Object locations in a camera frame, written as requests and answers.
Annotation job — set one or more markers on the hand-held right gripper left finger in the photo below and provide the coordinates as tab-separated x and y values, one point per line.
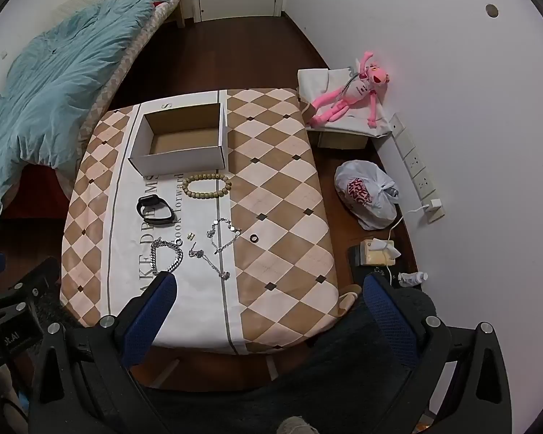
150	321

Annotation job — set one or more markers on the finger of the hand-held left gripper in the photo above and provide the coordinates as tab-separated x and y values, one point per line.
36	280

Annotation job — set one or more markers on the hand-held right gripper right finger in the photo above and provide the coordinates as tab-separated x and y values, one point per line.
389	321

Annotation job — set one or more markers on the black smart watch band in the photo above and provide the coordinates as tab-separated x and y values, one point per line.
147	201

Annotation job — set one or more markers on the white cardboard box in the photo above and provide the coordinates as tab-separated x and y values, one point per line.
176	160

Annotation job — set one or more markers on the small white bottle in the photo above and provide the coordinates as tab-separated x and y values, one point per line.
411	277

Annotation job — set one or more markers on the yellow tissue pack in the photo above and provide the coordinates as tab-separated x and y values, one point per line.
380	257

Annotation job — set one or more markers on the black flat box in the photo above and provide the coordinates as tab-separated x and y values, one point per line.
355	257

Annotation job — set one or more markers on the white plastic bag red print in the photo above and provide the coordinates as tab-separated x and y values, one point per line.
366	208

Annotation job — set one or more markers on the white charger plug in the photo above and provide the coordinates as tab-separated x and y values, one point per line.
434	205

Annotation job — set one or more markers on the brown checkered tablecloth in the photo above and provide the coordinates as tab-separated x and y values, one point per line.
276	190

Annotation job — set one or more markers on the brown cardboard box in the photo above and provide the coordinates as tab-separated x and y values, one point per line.
339	141

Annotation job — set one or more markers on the blue blanket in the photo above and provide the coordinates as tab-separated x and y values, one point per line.
63	81

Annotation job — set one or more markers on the pink plush toy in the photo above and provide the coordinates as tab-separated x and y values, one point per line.
339	104

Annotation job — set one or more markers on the patterned mattress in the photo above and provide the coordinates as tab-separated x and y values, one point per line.
122	68

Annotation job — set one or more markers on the white wall socket strip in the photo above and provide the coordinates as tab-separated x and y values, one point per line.
411	162

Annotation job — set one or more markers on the round wall hole cover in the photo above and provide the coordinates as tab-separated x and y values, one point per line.
492	11

